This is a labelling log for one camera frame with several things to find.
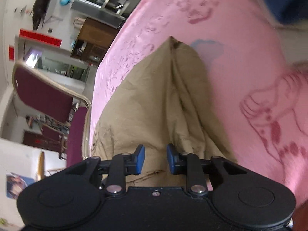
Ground red door banner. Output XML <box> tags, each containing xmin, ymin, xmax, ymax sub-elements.
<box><xmin>19</xmin><ymin>29</ymin><xmax>63</xmax><ymax>47</ymax></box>

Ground wall poster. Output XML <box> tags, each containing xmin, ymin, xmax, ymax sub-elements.
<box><xmin>6</xmin><ymin>172</ymin><xmax>35</xmax><ymax>199</ymax></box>

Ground grey television stand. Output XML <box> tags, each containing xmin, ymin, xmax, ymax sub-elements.
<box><xmin>71</xmin><ymin>0</ymin><xmax>127</xmax><ymax>28</ymax></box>

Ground beige pants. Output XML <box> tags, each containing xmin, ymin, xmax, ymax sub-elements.
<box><xmin>90</xmin><ymin>36</ymin><xmax>240</xmax><ymax>193</ymax></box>

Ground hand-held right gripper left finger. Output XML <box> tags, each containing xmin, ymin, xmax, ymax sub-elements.
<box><xmin>65</xmin><ymin>144</ymin><xmax>146</xmax><ymax>196</ymax></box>

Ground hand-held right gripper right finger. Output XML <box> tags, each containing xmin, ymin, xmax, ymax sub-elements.
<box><xmin>167</xmin><ymin>143</ymin><xmax>249</xmax><ymax>196</ymax></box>

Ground wooden cabinet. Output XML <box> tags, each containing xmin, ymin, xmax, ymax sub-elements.
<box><xmin>71</xmin><ymin>17</ymin><xmax>119</xmax><ymax>65</ymax></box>

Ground dark hanging coat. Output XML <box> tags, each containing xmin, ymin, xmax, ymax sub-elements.
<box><xmin>31</xmin><ymin>0</ymin><xmax>56</xmax><ymax>30</ymax></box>

